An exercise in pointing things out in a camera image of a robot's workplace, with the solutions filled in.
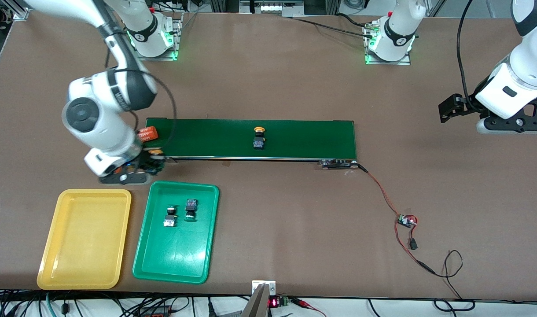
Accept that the long black table cable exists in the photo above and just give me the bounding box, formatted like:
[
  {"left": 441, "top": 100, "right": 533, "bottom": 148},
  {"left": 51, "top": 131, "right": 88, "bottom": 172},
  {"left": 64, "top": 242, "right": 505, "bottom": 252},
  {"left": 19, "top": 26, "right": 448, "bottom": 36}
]
[{"left": 291, "top": 12, "right": 375, "bottom": 38}]

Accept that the green plastic tray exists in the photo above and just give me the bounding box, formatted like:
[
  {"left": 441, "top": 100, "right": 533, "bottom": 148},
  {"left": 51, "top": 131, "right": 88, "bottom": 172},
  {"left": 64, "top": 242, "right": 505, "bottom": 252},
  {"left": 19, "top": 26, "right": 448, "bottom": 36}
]
[{"left": 132, "top": 181, "right": 220, "bottom": 284}]

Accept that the thin black cable loop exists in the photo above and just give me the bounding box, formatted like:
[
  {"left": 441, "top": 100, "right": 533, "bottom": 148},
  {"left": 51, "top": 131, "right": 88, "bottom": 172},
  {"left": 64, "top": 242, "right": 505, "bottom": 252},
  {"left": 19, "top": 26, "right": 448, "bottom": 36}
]
[{"left": 434, "top": 250, "right": 476, "bottom": 311}]

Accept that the red clip lead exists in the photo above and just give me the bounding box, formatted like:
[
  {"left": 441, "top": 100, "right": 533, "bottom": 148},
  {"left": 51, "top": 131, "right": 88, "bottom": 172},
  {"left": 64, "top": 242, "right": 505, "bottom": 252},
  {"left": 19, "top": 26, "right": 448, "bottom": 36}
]
[{"left": 291, "top": 298, "right": 327, "bottom": 317}]

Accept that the aluminium profile corner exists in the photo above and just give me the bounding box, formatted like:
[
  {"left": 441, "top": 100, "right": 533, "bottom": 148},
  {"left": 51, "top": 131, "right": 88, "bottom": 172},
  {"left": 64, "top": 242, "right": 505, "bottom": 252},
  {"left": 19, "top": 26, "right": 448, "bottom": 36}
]
[{"left": 4, "top": 0, "right": 30, "bottom": 20}]

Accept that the orange canister white print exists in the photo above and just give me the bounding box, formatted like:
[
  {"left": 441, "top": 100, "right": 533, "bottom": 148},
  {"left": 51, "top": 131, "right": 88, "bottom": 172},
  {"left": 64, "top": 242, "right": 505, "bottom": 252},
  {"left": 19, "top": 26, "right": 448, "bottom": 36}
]
[{"left": 138, "top": 125, "right": 159, "bottom": 143}]

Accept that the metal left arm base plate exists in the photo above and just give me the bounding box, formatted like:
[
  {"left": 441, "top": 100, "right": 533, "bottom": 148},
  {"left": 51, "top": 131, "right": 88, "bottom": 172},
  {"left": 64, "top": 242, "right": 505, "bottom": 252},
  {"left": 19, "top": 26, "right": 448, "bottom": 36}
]
[{"left": 363, "top": 22, "right": 412, "bottom": 66}]

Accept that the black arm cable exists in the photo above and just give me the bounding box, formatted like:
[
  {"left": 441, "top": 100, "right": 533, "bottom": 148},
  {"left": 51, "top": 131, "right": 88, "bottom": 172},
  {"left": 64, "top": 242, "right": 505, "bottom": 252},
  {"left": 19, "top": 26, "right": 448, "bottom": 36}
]
[
  {"left": 456, "top": 0, "right": 482, "bottom": 114},
  {"left": 105, "top": 44, "right": 177, "bottom": 152}
]

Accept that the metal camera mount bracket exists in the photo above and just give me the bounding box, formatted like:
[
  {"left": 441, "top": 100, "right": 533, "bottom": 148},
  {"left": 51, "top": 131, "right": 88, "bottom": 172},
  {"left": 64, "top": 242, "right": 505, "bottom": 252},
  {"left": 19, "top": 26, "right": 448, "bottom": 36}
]
[{"left": 251, "top": 280, "right": 277, "bottom": 317}]

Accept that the aluminium frame structure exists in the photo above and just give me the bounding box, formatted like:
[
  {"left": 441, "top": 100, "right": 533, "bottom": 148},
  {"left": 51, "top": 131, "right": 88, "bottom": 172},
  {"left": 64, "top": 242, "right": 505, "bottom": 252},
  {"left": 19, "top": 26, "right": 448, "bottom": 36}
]
[{"left": 209, "top": 0, "right": 342, "bottom": 16}]

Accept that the red black power strip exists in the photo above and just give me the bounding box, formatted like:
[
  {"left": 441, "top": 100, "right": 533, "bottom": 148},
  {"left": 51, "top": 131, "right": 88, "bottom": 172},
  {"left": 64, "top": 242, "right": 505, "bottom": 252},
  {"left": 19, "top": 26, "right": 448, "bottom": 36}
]
[{"left": 139, "top": 306, "right": 172, "bottom": 317}]

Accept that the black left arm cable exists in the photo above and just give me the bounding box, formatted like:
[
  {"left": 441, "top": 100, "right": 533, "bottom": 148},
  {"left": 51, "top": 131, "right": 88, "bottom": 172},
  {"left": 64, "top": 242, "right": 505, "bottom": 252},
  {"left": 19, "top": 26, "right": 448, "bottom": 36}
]
[{"left": 456, "top": 0, "right": 482, "bottom": 114}]

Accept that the red black wire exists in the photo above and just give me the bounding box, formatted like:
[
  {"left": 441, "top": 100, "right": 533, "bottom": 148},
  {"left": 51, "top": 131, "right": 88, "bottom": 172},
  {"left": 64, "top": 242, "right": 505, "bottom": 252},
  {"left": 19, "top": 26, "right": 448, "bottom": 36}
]
[{"left": 354, "top": 162, "right": 437, "bottom": 276}]

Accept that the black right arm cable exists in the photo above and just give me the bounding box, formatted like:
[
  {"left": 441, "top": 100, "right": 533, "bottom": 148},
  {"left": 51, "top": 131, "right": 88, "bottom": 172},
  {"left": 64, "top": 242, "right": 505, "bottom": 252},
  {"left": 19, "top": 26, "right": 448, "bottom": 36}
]
[{"left": 105, "top": 44, "right": 177, "bottom": 152}]

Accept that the green push button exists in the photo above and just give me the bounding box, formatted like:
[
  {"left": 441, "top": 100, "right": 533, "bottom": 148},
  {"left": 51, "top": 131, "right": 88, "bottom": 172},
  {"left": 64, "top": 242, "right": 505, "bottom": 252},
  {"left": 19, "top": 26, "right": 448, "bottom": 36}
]
[
  {"left": 184, "top": 198, "right": 199, "bottom": 222},
  {"left": 163, "top": 204, "right": 179, "bottom": 228}
]

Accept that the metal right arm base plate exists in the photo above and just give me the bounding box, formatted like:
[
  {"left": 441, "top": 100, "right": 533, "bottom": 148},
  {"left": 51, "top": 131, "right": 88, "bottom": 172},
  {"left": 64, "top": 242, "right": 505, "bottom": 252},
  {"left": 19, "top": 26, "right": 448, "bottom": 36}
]
[{"left": 132, "top": 12, "right": 183, "bottom": 61}]

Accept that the green conveyor belt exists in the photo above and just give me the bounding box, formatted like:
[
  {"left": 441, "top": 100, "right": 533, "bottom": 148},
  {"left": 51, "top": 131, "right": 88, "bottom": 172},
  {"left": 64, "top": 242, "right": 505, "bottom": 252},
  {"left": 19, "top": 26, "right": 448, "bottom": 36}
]
[{"left": 140, "top": 118, "right": 360, "bottom": 170}]

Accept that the yellow plastic tray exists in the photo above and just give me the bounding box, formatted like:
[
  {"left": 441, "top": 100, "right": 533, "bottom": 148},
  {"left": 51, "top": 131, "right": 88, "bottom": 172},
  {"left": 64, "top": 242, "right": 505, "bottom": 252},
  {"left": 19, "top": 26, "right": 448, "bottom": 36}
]
[{"left": 37, "top": 189, "right": 132, "bottom": 290}]

